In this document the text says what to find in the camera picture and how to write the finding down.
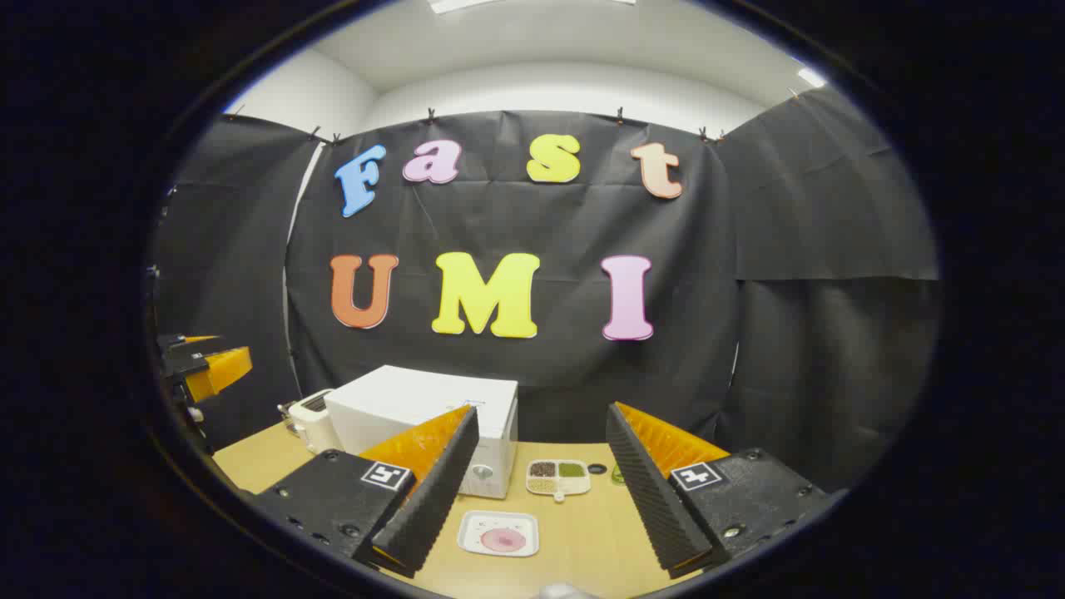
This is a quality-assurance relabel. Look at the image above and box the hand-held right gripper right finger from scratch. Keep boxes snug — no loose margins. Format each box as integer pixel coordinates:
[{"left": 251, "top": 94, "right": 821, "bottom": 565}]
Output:
[{"left": 606, "top": 401, "right": 833, "bottom": 581}]

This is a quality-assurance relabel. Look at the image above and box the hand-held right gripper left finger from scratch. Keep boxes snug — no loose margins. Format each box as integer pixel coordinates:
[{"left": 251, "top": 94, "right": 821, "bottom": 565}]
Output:
[{"left": 250, "top": 405, "right": 481, "bottom": 579}]

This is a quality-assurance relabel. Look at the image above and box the white square food plate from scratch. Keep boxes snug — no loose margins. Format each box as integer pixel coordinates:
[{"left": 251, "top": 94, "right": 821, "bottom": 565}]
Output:
[{"left": 458, "top": 510, "right": 540, "bottom": 558}]

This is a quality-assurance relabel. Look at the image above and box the white microwave oven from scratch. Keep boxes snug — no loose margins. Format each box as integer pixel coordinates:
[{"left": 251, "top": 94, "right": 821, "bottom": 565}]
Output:
[{"left": 324, "top": 364, "right": 519, "bottom": 500}]

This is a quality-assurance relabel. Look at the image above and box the white divided grain dish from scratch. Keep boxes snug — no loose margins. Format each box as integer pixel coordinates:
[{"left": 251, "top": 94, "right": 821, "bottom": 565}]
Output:
[{"left": 526, "top": 459, "right": 592, "bottom": 503}]

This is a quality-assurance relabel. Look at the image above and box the white toaster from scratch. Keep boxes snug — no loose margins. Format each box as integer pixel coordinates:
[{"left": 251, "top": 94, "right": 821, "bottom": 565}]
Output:
[{"left": 279, "top": 389, "right": 344, "bottom": 454}]

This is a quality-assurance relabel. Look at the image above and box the black backdrop cloth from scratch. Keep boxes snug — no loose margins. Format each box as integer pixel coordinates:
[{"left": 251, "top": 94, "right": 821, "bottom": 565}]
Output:
[{"left": 154, "top": 87, "right": 941, "bottom": 492}]

